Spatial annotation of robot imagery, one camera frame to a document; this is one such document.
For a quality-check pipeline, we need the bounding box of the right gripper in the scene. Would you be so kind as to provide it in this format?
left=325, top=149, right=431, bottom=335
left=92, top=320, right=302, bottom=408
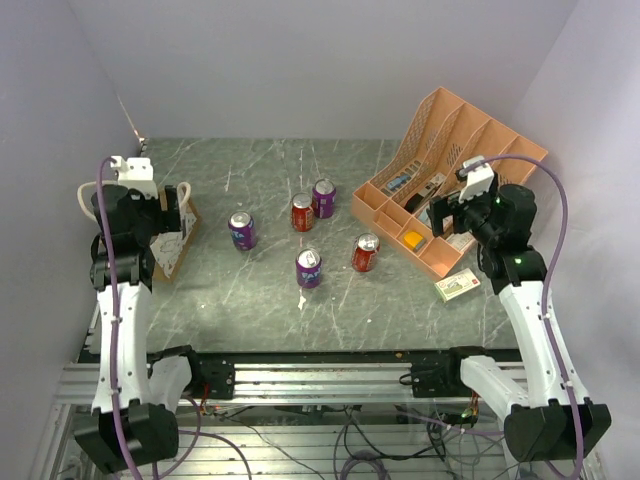
left=427, top=183, right=500, bottom=246

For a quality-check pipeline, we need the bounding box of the purple fanta can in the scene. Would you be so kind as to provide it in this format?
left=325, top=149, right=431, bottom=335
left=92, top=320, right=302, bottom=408
left=295, top=248, right=322, bottom=289
left=228, top=211, right=257, bottom=251
left=312, top=178, right=336, bottom=219

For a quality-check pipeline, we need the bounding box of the purple Fanta can front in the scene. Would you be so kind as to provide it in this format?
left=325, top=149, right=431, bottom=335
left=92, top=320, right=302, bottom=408
left=295, top=248, right=322, bottom=289

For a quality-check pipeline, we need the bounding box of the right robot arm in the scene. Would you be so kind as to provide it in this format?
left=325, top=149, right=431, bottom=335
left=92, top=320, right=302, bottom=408
left=428, top=184, right=611, bottom=462

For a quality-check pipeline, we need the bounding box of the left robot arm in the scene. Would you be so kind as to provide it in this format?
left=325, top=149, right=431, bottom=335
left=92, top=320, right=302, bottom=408
left=74, top=181, right=204, bottom=479

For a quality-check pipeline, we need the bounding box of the yellow eraser block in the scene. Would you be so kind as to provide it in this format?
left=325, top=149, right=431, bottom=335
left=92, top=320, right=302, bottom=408
left=403, top=230, right=426, bottom=253

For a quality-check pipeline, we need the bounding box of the blue toy car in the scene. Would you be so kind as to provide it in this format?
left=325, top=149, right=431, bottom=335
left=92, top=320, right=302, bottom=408
left=386, top=175, right=408, bottom=191

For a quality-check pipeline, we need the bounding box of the orange plastic desk organizer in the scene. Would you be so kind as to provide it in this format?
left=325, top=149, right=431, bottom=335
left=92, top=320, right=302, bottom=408
left=351, top=87, right=548, bottom=280

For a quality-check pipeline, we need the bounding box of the green white small box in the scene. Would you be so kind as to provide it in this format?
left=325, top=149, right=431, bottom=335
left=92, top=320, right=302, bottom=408
left=435, top=268, right=480, bottom=302

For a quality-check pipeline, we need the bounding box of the red cola can right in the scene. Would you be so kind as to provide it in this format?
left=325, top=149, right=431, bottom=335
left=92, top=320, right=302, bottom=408
left=351, top=233, right=380, bottom=272

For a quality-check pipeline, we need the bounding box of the red cola can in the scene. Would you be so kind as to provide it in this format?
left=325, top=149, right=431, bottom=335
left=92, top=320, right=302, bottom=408
left=291, top=192, right=314, bottom=232
left=351, top=233, right=380, bottom=272

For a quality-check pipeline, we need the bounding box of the purple Fanta can back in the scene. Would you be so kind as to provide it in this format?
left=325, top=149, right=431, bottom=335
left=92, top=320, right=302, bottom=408
left=312, top=178, right=336, bottom=219

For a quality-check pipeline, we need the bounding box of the red cola can back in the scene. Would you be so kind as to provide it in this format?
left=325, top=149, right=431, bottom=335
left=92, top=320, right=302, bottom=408
left=291, top=192, right=314, bottom=232

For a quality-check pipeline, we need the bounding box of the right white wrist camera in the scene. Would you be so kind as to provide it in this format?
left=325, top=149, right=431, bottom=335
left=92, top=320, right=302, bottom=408
left=456, top=155, right=495, bottom=204

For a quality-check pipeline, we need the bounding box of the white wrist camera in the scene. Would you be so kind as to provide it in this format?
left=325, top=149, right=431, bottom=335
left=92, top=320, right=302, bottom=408
left=456, top=155, right=495, bottom=204
left=110, top=156, right=158, bottom=199

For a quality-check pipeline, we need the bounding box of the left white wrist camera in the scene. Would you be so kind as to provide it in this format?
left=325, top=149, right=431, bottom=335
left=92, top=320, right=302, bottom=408
left=110, top=156, right=158, bottom=199

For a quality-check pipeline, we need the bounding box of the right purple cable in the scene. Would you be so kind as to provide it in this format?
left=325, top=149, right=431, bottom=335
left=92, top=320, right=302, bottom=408
left=459, top=154, right=586, bottom=480

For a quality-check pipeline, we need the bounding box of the purple cable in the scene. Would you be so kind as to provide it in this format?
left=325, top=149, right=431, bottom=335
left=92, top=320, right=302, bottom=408
left=459, top=154, right=586, bottom=480
left=95, top=156, right=251, bottom=480

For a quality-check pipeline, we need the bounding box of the aluminium mounting rail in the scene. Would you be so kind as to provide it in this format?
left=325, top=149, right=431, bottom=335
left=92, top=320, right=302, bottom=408
left=54, top=349, right=531, bottom=406

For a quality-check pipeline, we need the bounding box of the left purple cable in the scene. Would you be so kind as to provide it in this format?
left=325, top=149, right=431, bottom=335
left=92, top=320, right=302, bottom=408
left=95, top=156, right=251, bottom=480

